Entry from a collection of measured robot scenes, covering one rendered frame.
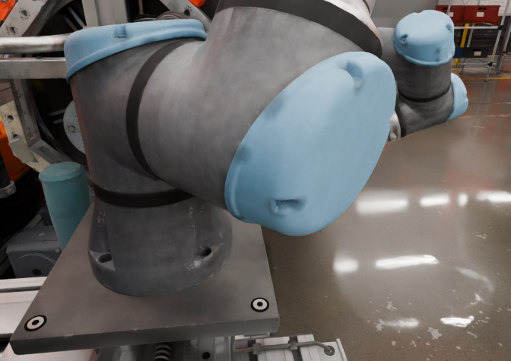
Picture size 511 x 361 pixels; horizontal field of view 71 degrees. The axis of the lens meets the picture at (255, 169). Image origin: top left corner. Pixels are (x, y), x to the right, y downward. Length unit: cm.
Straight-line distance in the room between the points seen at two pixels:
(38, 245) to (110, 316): 93
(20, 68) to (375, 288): 140
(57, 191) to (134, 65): 60
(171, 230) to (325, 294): 124
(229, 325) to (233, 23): 24
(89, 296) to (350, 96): 29
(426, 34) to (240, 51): 37
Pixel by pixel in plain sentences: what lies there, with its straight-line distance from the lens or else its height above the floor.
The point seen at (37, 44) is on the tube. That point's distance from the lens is 70.
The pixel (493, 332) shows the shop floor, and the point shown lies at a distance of 163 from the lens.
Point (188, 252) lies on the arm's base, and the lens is 34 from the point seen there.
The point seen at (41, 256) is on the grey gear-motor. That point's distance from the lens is 126.
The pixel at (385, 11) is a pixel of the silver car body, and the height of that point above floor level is 104.
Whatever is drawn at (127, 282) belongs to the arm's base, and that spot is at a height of 83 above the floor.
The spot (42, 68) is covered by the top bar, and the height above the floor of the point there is 97.
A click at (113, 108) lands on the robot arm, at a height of 100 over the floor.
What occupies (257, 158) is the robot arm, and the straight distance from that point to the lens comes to 18.
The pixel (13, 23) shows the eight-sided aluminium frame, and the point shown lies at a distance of 91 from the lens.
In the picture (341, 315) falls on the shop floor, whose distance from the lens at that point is 147.
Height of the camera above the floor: 107
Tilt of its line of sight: 25 degrees down
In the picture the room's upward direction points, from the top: straight up
